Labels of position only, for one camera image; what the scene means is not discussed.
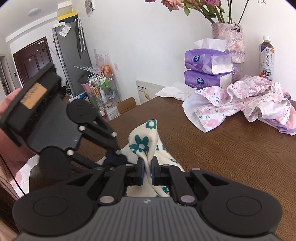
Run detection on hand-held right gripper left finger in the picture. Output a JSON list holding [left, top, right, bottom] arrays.
[[66, 159, 145, 206]]

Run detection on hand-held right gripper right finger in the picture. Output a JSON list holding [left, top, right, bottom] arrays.
[[151, 158, 228, 205]]

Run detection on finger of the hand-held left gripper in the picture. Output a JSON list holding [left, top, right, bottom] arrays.
[[79, 113, 122, 155], [67, 149, 129, 171]]

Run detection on cream teal flower dress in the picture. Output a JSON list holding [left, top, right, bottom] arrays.
[[96, 119, 185, 198]]

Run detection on person's left forearm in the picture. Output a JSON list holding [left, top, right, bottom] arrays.
[[0, 89, 41, 176]]

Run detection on open cardboard box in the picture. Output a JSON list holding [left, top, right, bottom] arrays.
[[117, 97, 137, 115]]

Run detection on pink plastic bin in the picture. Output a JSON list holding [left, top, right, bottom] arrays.
[[80, 81, 92, 98]]

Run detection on dark brown door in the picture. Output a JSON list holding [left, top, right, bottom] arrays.
[[13, 37, 55, 88]]

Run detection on white cardboard board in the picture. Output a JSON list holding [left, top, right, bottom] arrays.
[[135, 80, 167, 106]]

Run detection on white drying hanger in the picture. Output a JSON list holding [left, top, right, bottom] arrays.
[[73, 65, 97, 75]]

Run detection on grey refrigerator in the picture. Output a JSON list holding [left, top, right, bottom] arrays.
[[52, 21, 93, 98]]

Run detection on hanging clear plastic bags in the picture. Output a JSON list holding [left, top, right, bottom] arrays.
[[94, 47, 114, 75]]

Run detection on crumpled white tissue paper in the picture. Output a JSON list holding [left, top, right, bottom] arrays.
[[155, 81, 197, 100]]

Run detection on yellow box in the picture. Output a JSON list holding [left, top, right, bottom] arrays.
[[57, 11, 79, 24]]

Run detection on sealed purple tissue pack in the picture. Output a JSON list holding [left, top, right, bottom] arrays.
[[184, 71, 233, 90]]

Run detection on pink floral garment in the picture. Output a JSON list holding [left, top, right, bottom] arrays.
[[182, 75, 291, 133]]

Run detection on open purple tissue pack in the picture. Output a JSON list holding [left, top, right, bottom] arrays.
[[184, 38, 233, 75]]

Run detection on pink lilac folded cloth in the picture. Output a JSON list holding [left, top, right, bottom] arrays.
[[264, 93, 296, 136]]

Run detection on lilac textured vase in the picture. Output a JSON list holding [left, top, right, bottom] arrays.
[[211, 22, 245, 80]]

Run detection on dried rose bouquet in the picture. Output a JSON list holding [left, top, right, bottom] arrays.
[[144, 0, 266, 24]]

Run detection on plastic tea bottle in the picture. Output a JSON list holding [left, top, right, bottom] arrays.
[[258, 35, 275, 81]]

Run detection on wire storage trolley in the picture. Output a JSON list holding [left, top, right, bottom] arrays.
[[89, 71, 121, 121]]

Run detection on black cable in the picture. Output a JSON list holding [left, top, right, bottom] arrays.
[[0, 153, 27, 195]]

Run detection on wall poster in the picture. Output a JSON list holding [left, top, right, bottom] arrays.
[[84, 0, 95, 16]]

